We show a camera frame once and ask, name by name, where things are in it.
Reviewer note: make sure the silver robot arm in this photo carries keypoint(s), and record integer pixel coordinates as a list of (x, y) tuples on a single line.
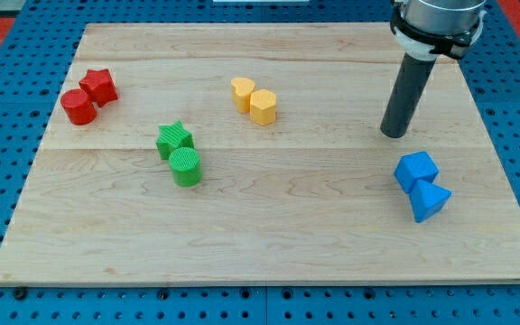
[(427, 29)]

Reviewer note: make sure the wooden board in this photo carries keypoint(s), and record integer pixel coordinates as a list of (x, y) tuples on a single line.
[(310, 199)]

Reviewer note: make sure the yellow hexagon block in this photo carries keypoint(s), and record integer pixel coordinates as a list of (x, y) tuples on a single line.
[(263, 107)]

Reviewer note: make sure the green cylinder block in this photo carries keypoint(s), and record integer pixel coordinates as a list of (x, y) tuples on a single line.
[(185, 166)]

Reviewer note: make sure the yellow heart block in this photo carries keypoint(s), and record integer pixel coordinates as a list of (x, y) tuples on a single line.
[(242, 89)]

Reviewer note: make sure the green star block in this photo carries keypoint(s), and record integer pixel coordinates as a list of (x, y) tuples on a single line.
[(172, 137)]

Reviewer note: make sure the blue cube block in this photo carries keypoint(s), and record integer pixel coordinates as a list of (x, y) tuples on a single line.
[(413, 167)]

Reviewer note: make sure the blue triangle block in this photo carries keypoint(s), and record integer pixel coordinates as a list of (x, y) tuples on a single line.
[(427, 199)]

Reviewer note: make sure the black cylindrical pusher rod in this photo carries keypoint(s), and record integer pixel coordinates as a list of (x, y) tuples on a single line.
[(409, 85)]

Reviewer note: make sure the red star block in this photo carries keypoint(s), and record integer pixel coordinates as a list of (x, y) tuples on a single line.
[(100, 86)]

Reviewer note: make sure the red cylinder block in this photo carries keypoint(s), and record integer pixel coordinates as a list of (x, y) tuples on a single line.
[(78, 106)]

